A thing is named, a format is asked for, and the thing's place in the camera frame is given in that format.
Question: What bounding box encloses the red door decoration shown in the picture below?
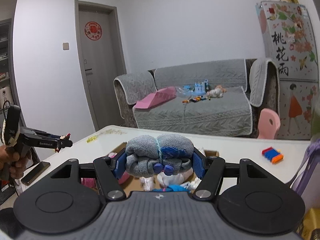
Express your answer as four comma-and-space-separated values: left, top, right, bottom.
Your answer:
84, 21, 103, 41

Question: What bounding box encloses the white sock bundle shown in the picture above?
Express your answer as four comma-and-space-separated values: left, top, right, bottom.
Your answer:
139, 177, 155, 192

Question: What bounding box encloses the yellow package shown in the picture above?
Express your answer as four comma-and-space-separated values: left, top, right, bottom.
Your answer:
297, 208, 320, 240

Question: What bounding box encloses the purple bag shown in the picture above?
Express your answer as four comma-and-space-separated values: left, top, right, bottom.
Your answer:
290, 138, 319, 211

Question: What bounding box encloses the grey door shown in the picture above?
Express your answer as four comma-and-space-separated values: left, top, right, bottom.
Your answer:
75, 0, 126, 130

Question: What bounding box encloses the plush toy on sofa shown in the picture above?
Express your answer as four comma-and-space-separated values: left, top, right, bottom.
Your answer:
206, 85, 226, 98

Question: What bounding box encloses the blue toy castle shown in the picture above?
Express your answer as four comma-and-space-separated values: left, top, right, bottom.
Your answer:
194, 79, 209, 96

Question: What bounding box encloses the pink plastic chair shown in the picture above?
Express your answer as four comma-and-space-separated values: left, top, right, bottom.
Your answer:
258, 108, 280, 140

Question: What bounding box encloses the decorated refrigerator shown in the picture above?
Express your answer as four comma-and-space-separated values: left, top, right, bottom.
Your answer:
256, 0, 319, 140

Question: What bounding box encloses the grey blue sock bundle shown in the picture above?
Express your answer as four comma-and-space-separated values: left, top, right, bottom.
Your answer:
125, 134, 194, 178

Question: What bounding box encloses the small coloured block strip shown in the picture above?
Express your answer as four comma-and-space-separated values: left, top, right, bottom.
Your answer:
261, 147, 284, 164

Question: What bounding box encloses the magenta fluffy sock bundle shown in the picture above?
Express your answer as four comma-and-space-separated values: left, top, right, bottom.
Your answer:
81, 152, 117, 190

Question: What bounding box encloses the cartoon mouse white sock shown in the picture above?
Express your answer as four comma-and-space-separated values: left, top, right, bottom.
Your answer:
60, 133, 71, 140

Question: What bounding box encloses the grey covered sofa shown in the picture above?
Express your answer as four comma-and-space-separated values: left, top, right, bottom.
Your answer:
113, 58, 280, 138

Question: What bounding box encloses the person left hand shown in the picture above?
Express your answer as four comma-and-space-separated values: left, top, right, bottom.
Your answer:
1, 145, 31, 179

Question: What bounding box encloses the black smartphone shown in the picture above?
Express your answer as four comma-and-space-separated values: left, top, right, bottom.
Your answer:
21, 161, 50, 186

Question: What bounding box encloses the wall light switch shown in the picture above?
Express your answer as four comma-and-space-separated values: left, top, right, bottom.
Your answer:
62, 42, 69, 50

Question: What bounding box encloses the brown cardboard box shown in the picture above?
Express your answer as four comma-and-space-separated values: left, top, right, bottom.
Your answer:
107, 141, 221, 198

